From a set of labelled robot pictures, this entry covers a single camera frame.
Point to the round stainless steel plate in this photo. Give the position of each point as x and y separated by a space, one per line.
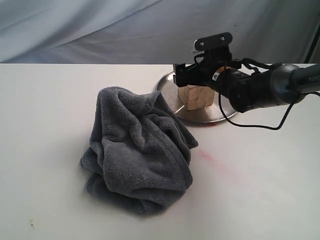
209 114

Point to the grey fleece towel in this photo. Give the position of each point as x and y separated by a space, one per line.
139 152

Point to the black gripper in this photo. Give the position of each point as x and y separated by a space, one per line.
224 79

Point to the grey backdrop cloth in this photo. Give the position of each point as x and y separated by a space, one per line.
152 31

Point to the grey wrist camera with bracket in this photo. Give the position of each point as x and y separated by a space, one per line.
215 47

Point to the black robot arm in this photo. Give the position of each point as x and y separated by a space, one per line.
249 84

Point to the wooden cube block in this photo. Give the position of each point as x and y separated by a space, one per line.
196 97

